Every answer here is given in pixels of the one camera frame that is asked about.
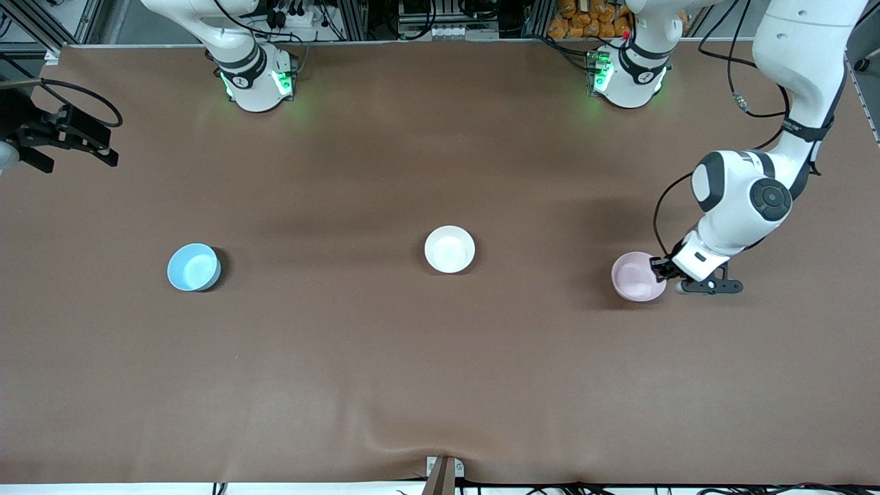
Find pink bowl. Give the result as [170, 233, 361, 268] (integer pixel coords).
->
[610, 251, 669, 303]

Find blue bowl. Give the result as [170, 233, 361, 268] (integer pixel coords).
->
[167, 243, 222, 292]

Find white bowl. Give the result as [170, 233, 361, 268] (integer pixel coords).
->
[423, 225, 476, 274]

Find brown table mat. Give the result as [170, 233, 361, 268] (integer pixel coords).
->
[0, 40, 880, 485]

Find power strip with black plugs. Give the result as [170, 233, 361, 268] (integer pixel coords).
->
[265, 0, 327, 30]

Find orange snack packets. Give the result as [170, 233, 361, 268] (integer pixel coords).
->
[548, 0, 633, 40]

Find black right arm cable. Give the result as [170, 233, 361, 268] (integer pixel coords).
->
[0, 78, 123, 129]

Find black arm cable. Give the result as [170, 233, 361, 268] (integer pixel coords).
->
[653, 0, 850, 265]
[0, 78, 123, 129]

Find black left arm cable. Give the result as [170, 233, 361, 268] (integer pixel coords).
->
[653, 0, 850, 265]

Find metal table edge bracket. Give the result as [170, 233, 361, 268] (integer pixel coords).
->
[425, 455, 465, 495]

